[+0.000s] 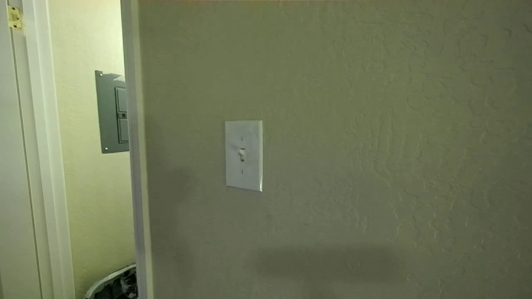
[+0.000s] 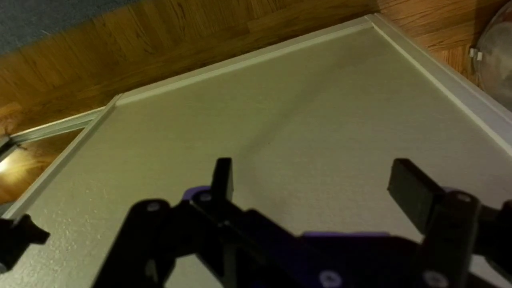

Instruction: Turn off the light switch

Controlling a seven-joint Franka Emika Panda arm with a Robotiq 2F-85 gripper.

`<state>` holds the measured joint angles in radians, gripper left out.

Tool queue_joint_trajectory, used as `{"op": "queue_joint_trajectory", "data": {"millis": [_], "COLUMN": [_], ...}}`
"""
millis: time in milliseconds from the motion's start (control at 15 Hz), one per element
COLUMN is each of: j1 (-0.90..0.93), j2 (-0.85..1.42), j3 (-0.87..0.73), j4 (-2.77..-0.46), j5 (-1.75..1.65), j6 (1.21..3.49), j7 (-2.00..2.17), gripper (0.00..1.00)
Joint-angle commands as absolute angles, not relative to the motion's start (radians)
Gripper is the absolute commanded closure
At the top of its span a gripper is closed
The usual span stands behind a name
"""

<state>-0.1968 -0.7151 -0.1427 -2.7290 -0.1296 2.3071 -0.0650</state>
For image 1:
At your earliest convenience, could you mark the white door frame trim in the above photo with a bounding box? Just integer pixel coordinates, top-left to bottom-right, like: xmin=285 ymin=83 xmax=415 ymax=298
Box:
xmin=8 ymin=0 xmax=76 ymax=299

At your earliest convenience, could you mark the brass door hinge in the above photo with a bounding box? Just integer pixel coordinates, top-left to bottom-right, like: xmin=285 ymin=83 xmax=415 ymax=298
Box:
xmin=6 ymin=5 xmax=24 ymax=32

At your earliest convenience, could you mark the white door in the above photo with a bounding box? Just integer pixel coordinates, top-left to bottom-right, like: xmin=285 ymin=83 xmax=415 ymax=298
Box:
xmin=0 ymin=0 xmax=43 ymax=299

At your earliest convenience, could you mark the grey electrical panel box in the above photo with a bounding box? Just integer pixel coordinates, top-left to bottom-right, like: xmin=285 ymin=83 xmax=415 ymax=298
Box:
xmin=93 ymin=68 xmax=131 ymax=155

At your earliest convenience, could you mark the white light switch plate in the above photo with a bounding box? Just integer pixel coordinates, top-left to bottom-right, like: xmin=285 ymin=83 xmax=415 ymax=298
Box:
xmin=222 ymin=120 xmax=264 ymax=195

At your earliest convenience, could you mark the white wall corner trim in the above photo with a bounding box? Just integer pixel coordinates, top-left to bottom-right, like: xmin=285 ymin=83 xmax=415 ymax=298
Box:
xmin=119 ymin=0 xmax=156 ymax=299

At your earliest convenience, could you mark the bin with black bag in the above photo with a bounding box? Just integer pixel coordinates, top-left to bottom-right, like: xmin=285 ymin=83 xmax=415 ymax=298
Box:
xmin=83 ymin=263 xmax=139 ymax=299

